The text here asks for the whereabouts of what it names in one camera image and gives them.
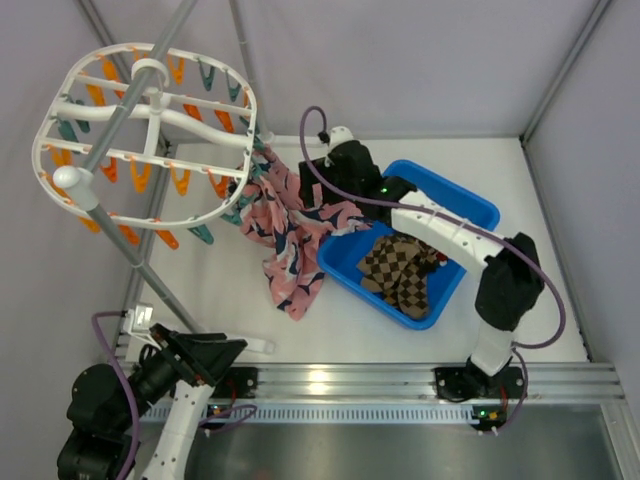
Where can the pink patterned cloth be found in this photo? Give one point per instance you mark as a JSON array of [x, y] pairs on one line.
[[271, 213]]

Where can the white slotted cable duct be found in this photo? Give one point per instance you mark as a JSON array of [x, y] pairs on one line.
[[334, 413]]

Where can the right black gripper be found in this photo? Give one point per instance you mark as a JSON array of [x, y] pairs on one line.
[[310, 182]]

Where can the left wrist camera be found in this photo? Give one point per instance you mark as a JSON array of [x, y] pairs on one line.
[[138, 321]]

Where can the blue plastic bin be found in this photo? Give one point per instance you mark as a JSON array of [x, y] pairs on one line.
[[339, 256]]

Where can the brown argyle sock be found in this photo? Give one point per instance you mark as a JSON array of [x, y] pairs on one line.
[[397, 268]]

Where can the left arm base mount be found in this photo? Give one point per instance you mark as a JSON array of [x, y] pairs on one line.
[[240, 383]]

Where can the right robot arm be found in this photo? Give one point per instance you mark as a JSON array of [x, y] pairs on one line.
[[507, 268]]

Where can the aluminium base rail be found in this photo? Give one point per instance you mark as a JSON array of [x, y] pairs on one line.
[[582, 383]]

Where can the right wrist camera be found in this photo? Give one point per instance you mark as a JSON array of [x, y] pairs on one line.
[[335, 137]]

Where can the grey metal hanging rod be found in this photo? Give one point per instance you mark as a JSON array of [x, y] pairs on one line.
[[137, 86]]

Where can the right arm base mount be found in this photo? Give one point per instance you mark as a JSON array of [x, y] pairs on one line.
[[464, 383]]

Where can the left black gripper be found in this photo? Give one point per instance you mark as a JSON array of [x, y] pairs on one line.
[[185, 360]]

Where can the white round clip hanger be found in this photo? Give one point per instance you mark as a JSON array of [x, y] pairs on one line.
[[195, 93]]

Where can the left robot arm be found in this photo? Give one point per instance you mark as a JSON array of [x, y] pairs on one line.
[[107, 406]]

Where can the white rack stand post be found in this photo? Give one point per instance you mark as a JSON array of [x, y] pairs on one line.
[[120, 240]]

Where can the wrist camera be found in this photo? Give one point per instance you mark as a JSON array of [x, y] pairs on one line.
[[335, 137], [138, 321]]

